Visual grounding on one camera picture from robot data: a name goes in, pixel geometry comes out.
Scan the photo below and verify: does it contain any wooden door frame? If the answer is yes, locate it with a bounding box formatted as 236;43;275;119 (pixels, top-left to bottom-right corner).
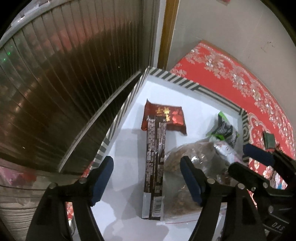
158;0;180;70

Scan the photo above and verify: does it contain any striped white storage box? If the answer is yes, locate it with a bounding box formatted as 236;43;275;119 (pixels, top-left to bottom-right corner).
91;67;249;240

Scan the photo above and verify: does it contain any metal roller shutter door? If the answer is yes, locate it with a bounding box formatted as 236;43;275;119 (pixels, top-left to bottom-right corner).
1;1;160;240

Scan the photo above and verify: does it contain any black green snack packet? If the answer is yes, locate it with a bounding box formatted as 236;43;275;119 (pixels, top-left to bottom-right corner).
209;111;239;148

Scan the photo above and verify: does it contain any white silver snack packet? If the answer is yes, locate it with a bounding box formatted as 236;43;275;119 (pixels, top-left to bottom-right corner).
214;141;243;165

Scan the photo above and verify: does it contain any dark green snack packet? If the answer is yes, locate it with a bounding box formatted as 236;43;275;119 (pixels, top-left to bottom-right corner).
263;132;276;150

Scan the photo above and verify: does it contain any dark chocolate bar packet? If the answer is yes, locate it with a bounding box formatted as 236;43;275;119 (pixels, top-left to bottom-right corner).
142;115;167;220

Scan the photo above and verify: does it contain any red snack packet in box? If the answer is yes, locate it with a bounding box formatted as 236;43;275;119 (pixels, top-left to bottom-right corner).
141;100;187;136

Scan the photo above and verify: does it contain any red floral tablecloth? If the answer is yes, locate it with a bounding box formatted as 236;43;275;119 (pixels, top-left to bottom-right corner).
169;41;296;193

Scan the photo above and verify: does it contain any clear bag of nuts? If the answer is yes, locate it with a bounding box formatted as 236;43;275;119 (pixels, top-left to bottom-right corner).
164;141;239;223

